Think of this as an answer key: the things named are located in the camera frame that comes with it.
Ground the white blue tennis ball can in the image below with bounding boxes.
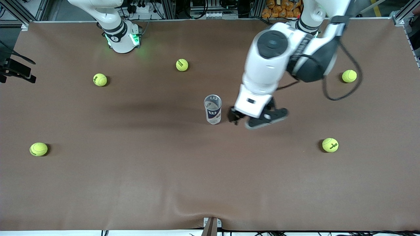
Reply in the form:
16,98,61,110
204,94,222,125

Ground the white power strip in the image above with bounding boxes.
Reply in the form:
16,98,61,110
190,10,238,19

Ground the pile of orange objects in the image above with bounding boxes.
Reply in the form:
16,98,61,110
261,0,304,18

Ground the wooden metal table clamp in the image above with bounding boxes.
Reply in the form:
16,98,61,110
203,217,222,236

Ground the brown table mat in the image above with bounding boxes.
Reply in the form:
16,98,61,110
0,18,420,231

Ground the power strip with black plugs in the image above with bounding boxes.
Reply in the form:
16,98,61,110
126,0,158,13

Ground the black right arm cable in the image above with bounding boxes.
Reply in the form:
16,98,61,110
0,39,36,65

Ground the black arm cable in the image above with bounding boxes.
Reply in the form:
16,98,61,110
0,39,36,65
276,18,363,101

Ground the aluminium frame rail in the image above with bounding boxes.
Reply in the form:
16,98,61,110
392,0,420,25
0,0,43,27

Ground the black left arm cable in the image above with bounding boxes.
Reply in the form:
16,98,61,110
276,18,363,101

